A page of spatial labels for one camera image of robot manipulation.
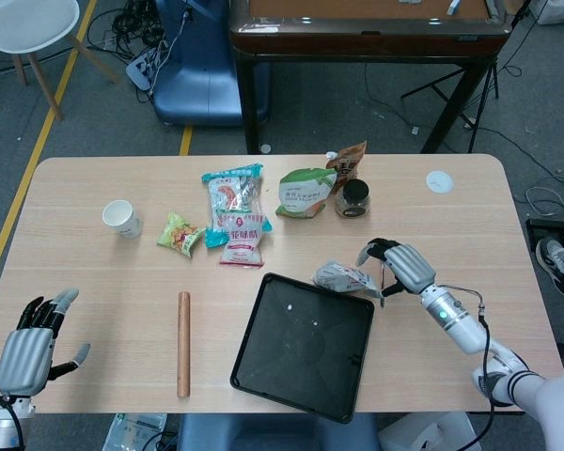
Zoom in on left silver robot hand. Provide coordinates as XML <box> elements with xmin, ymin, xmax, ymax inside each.
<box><xmin>0</xmin><ymin>288</ymin><xmax>91</xmax><ymax>396</ymax></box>

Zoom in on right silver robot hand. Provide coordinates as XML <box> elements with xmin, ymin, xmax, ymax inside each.
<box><xmin>355</xmin><ymin>238</ymin><xmax>438</xmax><ymax>298</ymax></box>

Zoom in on grey packet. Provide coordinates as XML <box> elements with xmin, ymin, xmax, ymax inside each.
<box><xmin>312</xmin><ymin>262</ymin><xmax>384</xmax><ymax>300</ymax></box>

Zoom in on black plastic tray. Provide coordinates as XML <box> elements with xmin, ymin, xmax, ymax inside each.
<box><xmin>228</xmin><ymin>272</ymin><xmax>376</xmax><ymax>423</ymax></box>

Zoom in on green snack packet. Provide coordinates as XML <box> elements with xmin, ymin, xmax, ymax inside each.
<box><xmin>156</xmin><ymin>211</ymin><xmax>206</xmax><ymax>258</ymax></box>

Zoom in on glass jar black lid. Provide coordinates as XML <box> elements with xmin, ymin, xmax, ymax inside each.
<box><xmin>334</xmin><ymin>178</ymin><xmax>371</xmax><ymax>220</ymax></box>

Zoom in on white round table cap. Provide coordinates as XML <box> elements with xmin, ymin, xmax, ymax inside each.
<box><xmin>425</xmin><ymin>169</ymin><xmax>454</xmax><ymax>194</ymax></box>

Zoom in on orange spout pouch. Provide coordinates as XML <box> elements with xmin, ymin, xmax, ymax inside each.
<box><xmin>324</xmin><ymin>139</ymin><xmax>368</xmax><ymax>189</ymax></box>

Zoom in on green corn starch pouch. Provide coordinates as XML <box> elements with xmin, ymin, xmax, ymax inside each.
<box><xmin>274</xmin><ymin>166</ymin><xmax>338</xmax><ymax>221</ymax></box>

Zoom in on clear plastic bag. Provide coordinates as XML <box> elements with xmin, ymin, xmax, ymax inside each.
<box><xmin>105</xmin><ymin>412</ymin><xmax>168</xmax><ymax>451</ymax></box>

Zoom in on black foot pedal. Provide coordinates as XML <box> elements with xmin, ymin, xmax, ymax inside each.
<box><xmin>525</xmin><ymin>217</ymin><xmax>564</xmax><ymax>245</ymax></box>

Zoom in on grey black sneaker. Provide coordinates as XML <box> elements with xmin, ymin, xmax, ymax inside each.
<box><xmin>534</xmin><ymin>236</ymin><xmax>564</xmax><ymax>299</ymax></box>

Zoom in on wooden rolling pin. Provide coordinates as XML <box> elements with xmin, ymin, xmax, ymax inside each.
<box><xmin>176</xmin><ymin>291</ymin><xmax>193</xmax><ymax>399</ymax></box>

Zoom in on white box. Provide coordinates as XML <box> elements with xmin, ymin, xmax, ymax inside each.
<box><xmin>380</xmin><ymin>412</ymin><xmax>476</xmax><ymax>451</ymax></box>

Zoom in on white paper cup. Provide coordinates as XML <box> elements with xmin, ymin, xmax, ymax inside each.
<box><xmin>102</xmin><ymin>199</ymin><xmax>144</xmax><ymax>240</ymax></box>

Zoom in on pink white sugar bag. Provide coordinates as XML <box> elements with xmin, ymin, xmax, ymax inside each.
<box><xmin>217</xmin><ymin>211</ymin><xmax>268</xmax><ymax>270</ymax></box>

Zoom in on teal shrimp chip bag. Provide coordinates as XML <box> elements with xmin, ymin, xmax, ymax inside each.
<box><xmin>200</xmin><ymin>163</ymin><xmax>274</xmax><ymax>249</ymax></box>

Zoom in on dark blue robot torso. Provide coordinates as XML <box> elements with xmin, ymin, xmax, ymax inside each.
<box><xmin>176</xmin><ymin>412</ymin><xmax>382</xmax><ymax>451</ymax></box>

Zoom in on dark brown mahjong table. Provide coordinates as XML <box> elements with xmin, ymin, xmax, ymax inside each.
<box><xmin>228</xmin><ymin>0</ymin><xmax>511</xmax><ymax>155</ymax></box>

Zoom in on white power strip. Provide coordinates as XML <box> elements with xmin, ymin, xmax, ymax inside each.
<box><xmin>125</xmin><ymin>44</ymin><xmax>170</xmax><ymax>91</ymax></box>

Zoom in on white chair wooden legs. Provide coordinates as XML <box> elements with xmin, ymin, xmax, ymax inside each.
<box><xmin>0</xmin><ymin>0</ymin><xmax>118</xmax><ymax>122</ymax></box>

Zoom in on black cable bundle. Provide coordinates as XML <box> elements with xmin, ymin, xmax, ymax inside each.
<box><xmin>86</xmin><ymin>0</ymin><xmax>170</xmax><ymax>53</ymax></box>

